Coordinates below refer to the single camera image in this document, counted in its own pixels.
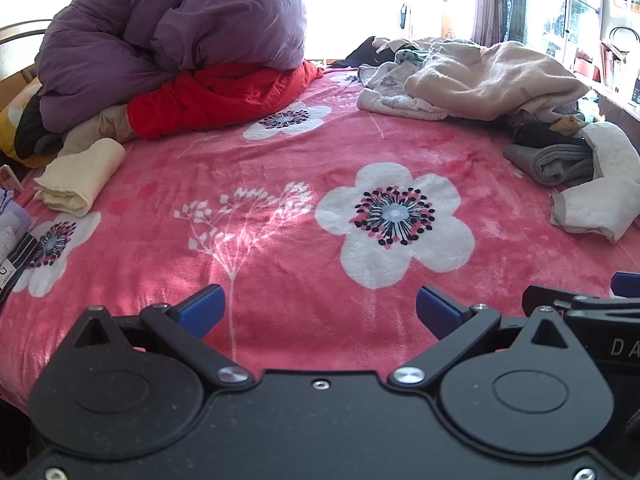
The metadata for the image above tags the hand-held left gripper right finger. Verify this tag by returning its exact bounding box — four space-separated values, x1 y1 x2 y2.
390 285 574 391

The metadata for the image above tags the beige fleece garment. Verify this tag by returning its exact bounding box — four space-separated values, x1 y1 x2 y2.
404 40 593 122

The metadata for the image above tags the yellow and black cushion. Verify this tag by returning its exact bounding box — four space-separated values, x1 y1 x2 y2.
0 80 66 168

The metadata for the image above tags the wooden shelf with books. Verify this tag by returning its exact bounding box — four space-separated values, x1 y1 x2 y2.
570 25 640 122

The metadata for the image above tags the tan cloth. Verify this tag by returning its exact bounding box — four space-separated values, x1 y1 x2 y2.
59 105 141 158

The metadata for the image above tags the purple duvet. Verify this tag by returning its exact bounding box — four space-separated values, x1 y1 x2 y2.
35 0 308 133

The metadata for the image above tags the grey folded garment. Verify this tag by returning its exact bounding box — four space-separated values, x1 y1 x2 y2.
503 142 596 187

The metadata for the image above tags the cream folded towel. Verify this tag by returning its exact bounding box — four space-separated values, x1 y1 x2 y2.
33 137 126 218

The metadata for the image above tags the red fleece blanket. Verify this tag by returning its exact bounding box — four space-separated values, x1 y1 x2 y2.
126 59 325 141

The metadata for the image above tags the dark cloth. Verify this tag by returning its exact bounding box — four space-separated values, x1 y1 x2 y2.
510 119 563 149

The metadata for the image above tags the white quilted garment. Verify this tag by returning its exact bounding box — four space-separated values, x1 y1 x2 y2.
550 121 640 245

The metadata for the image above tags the small pink box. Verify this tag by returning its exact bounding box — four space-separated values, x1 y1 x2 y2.
0 163 24 196

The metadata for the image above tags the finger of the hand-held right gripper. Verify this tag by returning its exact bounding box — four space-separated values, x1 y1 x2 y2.
522 285 640 319
611 272 640 299

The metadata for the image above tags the wooden headboard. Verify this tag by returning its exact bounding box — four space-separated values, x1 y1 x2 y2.
0 20 53 111

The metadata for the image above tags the pink curtain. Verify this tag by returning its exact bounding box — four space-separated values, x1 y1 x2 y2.
472 0 526 46

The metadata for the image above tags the white and green garment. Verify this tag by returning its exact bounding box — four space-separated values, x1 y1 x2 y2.
380 45 432 67

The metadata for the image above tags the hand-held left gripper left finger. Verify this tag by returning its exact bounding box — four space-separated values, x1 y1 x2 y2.
70 284 253 389

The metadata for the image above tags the white patterned garment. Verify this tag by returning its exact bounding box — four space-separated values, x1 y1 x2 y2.
356 62 451 122

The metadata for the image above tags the black garment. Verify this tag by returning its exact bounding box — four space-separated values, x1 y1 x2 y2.
330 36 401 68

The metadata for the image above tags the pink floral blanket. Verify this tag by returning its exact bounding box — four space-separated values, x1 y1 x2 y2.
0 57 640 411

